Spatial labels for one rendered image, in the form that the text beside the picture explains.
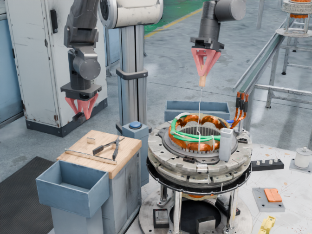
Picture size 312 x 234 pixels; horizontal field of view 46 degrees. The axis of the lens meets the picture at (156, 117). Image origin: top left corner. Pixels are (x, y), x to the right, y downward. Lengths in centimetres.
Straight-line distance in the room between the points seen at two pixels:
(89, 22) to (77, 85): 18
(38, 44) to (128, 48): 188
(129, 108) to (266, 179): 63
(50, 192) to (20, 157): 225
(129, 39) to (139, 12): 11
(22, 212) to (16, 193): 23
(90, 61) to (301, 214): 91
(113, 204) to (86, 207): 13
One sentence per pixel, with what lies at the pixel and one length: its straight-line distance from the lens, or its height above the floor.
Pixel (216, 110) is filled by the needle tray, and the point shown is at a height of 103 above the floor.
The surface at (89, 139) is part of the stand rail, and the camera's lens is 120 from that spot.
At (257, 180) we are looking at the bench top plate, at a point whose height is 78.
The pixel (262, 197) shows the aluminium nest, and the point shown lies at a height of 80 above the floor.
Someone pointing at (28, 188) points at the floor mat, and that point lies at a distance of 289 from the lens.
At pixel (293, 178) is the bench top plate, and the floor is 78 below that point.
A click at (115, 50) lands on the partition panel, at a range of 508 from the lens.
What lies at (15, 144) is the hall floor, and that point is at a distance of 352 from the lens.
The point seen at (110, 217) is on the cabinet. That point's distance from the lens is 117.
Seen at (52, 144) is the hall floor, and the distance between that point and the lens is 342.
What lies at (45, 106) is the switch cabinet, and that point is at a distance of 347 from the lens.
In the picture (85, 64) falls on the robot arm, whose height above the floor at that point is 137.
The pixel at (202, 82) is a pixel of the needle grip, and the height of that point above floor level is 129.
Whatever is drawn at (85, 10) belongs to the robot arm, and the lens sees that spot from 96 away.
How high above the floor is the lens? 166
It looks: 26 degrees down
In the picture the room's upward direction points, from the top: straight up
